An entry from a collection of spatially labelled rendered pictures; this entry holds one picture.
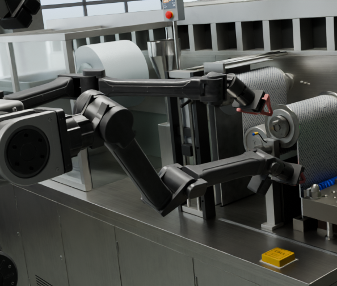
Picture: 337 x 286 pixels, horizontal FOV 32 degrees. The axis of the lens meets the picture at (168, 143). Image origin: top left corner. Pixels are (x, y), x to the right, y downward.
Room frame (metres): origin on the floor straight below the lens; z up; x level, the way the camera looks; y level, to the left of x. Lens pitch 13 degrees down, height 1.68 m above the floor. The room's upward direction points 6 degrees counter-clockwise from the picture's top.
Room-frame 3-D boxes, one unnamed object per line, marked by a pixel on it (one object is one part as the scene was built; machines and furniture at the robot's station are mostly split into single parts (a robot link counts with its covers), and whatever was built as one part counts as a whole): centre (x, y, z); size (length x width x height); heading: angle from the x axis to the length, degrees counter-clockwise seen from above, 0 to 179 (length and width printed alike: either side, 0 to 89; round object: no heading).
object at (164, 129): (2.54, -0.02, 1.18); 0.14 x 0.14 x 0.57
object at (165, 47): (2.54, -0.02, 1.50); 0.14 x 0.14 x 0.06
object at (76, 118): (1.11, 0.20, 1.45); 0.09 x 0.08 x 0.12; 45
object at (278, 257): (1.63, -0.29, 0.91); 0.07 x 0.07 x 0.02; 38
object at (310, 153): (1.92, -0.51, 1.10); 0.23 x 0.01 x 0.18; 128
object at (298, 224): (1.93, -0.51, 0.92); 0.28 x 0.04 x 0.04; 128
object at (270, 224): (1.90, -0.33, 1.05); 0.06 x 0.05 x 0.31; 128
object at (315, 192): (1.79, -0.45, 1.05); 0.04 x 0.04 x 0.04
